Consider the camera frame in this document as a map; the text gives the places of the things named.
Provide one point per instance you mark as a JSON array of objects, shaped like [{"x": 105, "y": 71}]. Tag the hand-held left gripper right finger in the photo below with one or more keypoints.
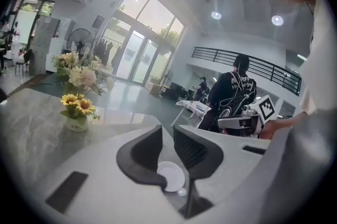
[{"x": 223, "y": 157}]

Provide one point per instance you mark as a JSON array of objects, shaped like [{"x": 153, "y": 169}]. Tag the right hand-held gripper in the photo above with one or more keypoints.
[{"x": 264, "y": 109}]

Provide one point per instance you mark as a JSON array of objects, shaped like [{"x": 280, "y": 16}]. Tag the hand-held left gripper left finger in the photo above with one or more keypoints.
[{"x": 105, "y": 178}]

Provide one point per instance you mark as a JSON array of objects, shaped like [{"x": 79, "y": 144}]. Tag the white plate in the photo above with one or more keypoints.
[{"x": 172, "y": 178}]

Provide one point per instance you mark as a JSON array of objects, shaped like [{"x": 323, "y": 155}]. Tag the person's right forearm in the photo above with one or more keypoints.
[{"x": 279, "y": 126}]

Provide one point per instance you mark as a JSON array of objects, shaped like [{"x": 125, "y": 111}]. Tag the white folding stand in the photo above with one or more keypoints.
[{"x": 190, "y": 109}]

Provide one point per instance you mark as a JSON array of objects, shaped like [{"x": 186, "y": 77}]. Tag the black balcony railing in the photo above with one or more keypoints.
[{"x": 250, "y": 64}]

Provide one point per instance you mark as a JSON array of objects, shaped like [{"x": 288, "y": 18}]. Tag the black storage crate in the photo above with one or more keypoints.
[{"x": 173, "y": 89}]

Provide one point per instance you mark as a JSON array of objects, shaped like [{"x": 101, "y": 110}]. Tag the brown cardboard box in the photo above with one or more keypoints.
[{"x": 155, "y": 87}]

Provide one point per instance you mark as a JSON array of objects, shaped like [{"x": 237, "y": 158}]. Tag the flower bouquet in white vase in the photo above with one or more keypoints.
[{"x": 79, "y": 78}]

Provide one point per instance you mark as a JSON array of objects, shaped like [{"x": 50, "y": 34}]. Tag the person's white shirt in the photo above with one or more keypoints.
[{"x": 318, "y": 59}]

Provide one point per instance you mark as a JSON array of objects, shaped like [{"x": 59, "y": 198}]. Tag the round ceiling light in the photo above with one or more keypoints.
[
  {"x": 216, "y": 15},
  {"x": 277, "y": 20}
]

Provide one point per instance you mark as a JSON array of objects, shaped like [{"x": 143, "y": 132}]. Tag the glass entrance door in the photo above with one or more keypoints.
[{"x": 142, "y": 57}]

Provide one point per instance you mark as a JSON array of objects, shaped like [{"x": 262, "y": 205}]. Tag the rack of dark clothes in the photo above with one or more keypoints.
[{"x": 108, "y": 51}]

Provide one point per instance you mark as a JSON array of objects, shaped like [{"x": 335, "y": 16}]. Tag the black standing fan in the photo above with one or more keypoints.
[{"x": 80, "y": 41}]

